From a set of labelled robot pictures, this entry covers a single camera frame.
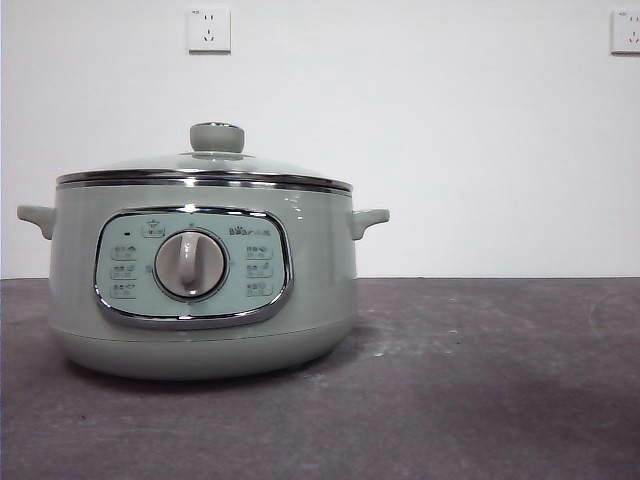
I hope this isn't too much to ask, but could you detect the glass lid with green knob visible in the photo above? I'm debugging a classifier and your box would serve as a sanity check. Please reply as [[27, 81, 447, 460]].
[[55, 121, 354, 194]]

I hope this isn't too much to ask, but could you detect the pale green electric cooking pot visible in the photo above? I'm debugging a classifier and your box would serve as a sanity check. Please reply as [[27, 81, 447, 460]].
[[16, 183, 391, 382]]

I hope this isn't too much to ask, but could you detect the white wall socket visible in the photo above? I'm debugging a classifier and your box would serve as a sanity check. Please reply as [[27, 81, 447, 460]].
[[187, 6, 233, 55], [609, 9, 640, 56]]

